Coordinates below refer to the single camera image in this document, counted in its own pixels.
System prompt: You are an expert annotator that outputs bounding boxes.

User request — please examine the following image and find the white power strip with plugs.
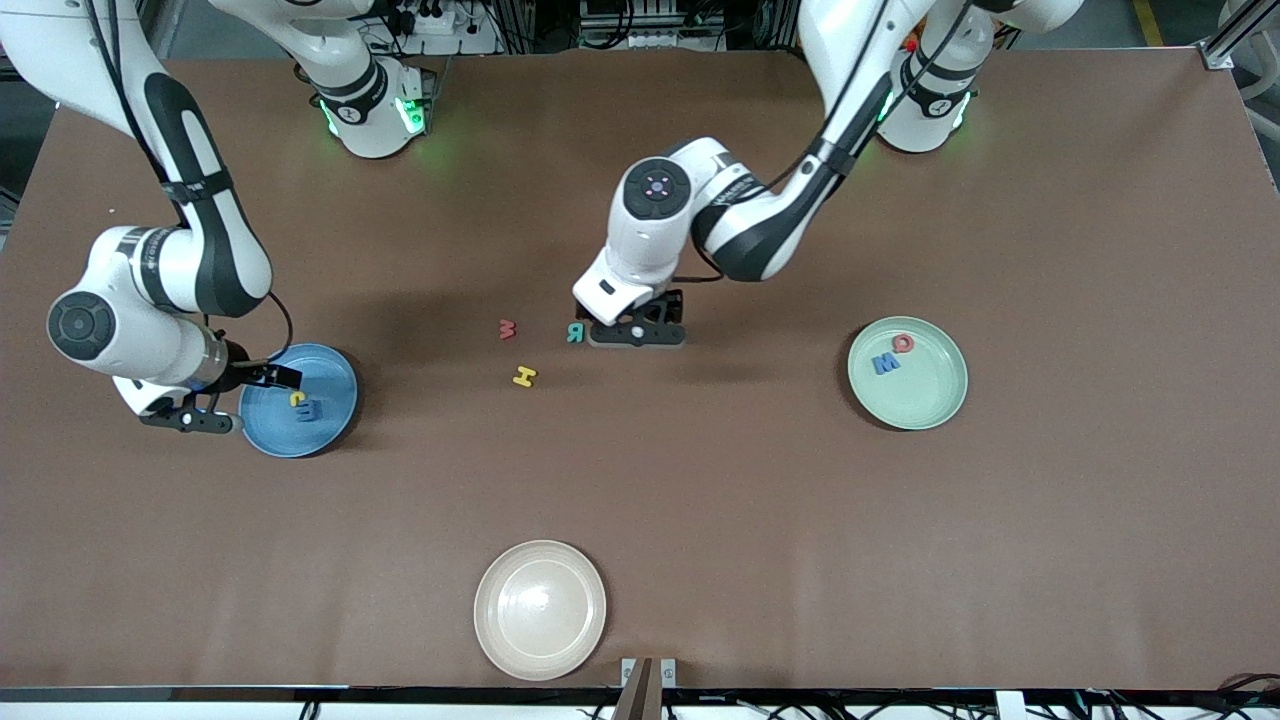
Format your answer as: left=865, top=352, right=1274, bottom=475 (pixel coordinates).
left=395, top=0, right=501, bottom=56

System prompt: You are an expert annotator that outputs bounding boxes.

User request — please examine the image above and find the blue plate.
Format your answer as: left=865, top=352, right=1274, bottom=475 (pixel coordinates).
left=238, top=343, right=359, bottom=459

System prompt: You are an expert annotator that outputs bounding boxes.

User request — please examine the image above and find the beige plate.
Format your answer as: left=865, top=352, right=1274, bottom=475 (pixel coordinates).
left=473, top=540, right=608, bottom=682

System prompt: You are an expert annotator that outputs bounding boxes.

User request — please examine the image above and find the pale green plate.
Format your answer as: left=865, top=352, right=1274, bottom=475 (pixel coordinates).
left=847, top=316, right=969, bottom=432

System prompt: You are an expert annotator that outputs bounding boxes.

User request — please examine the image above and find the aluminium frame profile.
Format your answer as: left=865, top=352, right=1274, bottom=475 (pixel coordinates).
left=1205, top=0, right=1280, bottom=71

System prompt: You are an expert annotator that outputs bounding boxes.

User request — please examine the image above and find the long white power strip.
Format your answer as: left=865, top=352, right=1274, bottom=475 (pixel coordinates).
left=578, top=0, right=728, bottom=51

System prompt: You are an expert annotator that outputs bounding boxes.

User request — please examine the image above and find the metal bracket with brown strip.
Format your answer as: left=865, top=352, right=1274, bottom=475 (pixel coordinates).
left=612, top=657, right=678, bottom=720

